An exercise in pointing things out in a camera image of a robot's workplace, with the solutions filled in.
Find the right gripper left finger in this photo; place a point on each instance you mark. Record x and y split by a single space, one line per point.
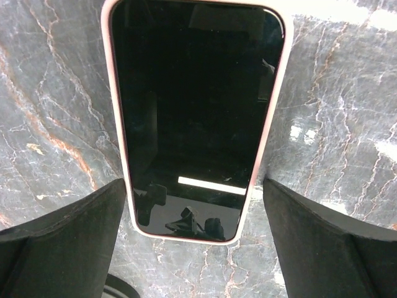
65 253

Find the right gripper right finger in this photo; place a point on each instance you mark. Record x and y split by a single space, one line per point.
324 253

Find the pink case smartphone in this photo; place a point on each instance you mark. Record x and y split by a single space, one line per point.
194 86

